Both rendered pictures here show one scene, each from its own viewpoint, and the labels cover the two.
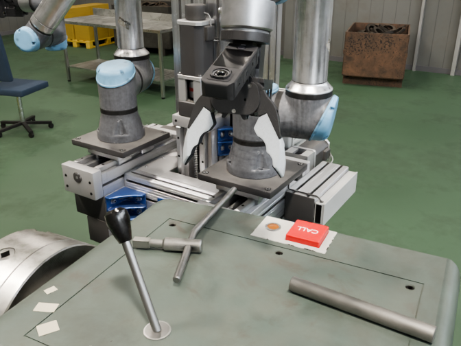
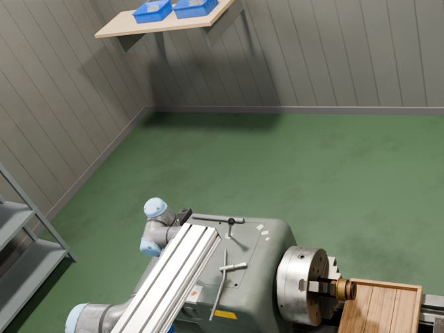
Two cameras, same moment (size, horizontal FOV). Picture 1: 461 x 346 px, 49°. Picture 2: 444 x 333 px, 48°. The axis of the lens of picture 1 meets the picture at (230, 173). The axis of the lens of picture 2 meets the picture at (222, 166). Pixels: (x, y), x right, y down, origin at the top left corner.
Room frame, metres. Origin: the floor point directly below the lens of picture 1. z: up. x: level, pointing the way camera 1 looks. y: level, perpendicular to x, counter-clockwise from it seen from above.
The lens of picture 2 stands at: (2.07, 0.52, 2.79)
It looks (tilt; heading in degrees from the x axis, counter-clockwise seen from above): 36 degrees down; 192
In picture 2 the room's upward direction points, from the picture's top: 25 degrees counter-clockwise
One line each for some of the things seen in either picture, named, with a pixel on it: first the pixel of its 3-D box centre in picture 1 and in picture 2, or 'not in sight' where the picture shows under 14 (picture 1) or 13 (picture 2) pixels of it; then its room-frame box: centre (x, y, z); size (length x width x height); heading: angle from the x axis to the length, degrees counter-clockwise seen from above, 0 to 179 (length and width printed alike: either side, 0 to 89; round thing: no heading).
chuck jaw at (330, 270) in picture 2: not in sight; (330, 268); (0.70, 0.48, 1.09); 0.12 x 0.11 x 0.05; 154
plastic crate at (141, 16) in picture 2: not in sight; (152, 11); (-2.16, -0.34, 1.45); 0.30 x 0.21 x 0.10; 57
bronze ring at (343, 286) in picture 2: not in sight; (343, 289); (0.82, 0.50, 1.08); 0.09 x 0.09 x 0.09; 64
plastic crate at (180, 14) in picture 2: not in sight; (195, 5); (-1.91, 0.06, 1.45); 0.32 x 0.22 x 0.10; 57
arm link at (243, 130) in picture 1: (257, 110); not in sight; (1.26, -0.07, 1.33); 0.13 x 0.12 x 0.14; 71
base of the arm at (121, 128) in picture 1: (120, 120); not in sight; (1.53, 0.35, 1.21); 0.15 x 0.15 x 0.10
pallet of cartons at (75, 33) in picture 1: (92, 24); not in sight; (10.28, 2.73, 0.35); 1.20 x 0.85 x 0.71; 147
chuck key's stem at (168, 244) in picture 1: (167, 244); (233, 267); (0.71, 0.10, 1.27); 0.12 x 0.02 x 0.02; 84
